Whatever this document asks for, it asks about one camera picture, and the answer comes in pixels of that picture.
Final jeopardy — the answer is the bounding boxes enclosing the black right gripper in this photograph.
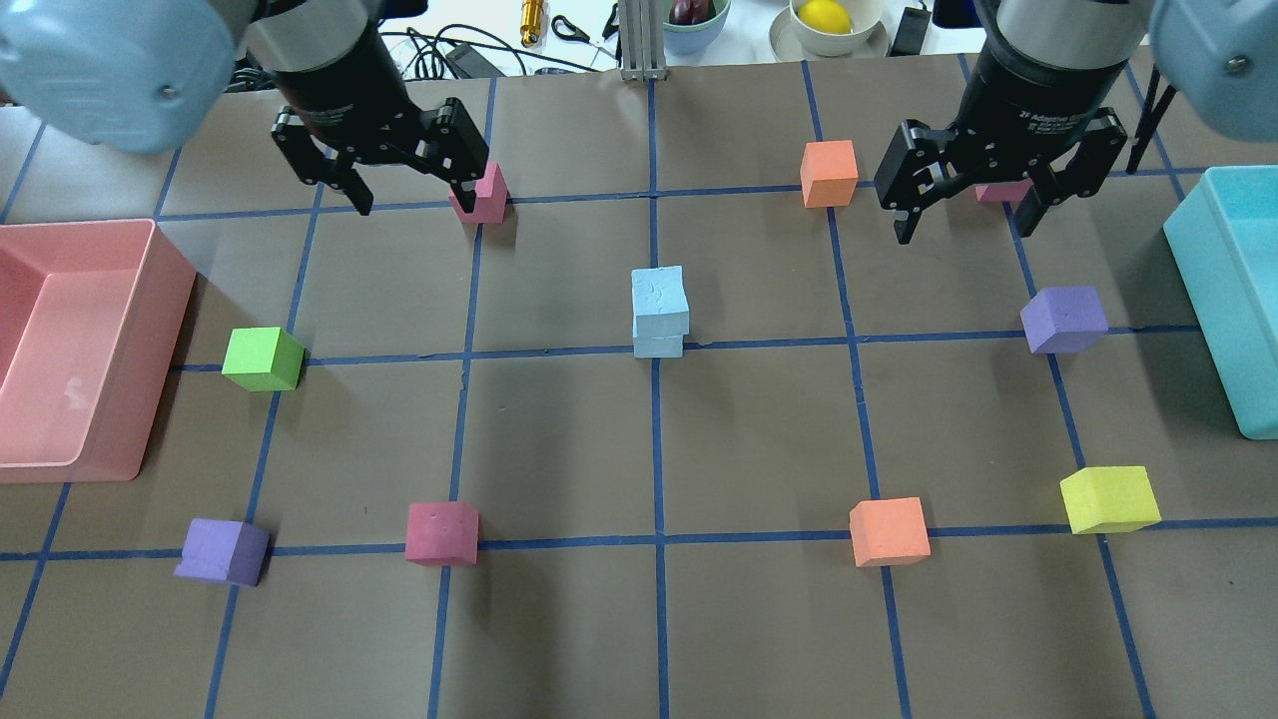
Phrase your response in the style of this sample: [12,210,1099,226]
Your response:
[875,45,1127,245]

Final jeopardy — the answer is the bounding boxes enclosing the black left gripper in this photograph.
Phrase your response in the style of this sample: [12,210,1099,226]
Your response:
[270,29,489,217]

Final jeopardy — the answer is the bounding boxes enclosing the light blue foam block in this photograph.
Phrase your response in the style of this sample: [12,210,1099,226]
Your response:
[631,266,690,340]

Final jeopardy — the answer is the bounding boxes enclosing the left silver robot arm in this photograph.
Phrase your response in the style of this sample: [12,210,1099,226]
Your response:
[1,1,489,215]

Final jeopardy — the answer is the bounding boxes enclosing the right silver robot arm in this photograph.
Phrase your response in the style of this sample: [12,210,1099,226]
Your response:
[875,1,1277,244]

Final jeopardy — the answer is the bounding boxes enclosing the red foam block corner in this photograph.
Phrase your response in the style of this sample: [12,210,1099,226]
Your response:
[973,178,1033,206]

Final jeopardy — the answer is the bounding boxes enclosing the red foam block far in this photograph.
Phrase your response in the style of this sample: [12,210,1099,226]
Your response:
[450,161,507,225]

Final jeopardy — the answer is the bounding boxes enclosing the red foam block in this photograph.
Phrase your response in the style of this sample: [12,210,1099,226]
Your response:
[403,501,481,567]
[450,161,507,225]

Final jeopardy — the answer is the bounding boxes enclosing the purple foam block right side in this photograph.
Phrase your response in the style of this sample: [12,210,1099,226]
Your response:
[1019,286,1109,355]

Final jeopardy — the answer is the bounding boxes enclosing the purple foam block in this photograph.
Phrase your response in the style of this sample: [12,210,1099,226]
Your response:
[174,517,271,587]
[1019,286,1109,355]

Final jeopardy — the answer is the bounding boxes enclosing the orange foam block front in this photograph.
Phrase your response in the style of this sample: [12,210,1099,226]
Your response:
[800,138,860,209]

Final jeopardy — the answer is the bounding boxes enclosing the orange foam block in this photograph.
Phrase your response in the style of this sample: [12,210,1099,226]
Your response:
[800,138,860,209]
[849,496,932,568]

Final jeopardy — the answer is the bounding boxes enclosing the black power adapter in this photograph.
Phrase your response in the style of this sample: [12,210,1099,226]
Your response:
[887,6,932,56]

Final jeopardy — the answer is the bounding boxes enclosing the scissors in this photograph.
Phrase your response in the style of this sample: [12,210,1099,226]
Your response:
[550,3,619,46]

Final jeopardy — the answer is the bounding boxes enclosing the green foam block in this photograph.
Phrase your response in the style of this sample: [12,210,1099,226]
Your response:
[221,327,305,391]

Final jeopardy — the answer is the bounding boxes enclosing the beige bowl with lemon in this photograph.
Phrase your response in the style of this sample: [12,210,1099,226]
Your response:
[771,1,889,61]

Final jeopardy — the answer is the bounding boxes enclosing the teal plastic tray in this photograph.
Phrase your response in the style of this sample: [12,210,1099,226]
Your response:
[1163,165,1277,441]

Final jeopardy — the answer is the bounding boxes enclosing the green bowl with fruit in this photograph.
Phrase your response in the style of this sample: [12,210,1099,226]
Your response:
[662,1,732,55]

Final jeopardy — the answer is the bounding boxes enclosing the yellow foam block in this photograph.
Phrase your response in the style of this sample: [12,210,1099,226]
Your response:
[1059,465,1163,535]

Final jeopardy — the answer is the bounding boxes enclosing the pink plastic tray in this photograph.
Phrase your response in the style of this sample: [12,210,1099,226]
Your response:
[1,218,196,485]

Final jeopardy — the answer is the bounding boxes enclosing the yellow handled tool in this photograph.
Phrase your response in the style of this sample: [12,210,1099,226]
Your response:
[519,0,544,47]

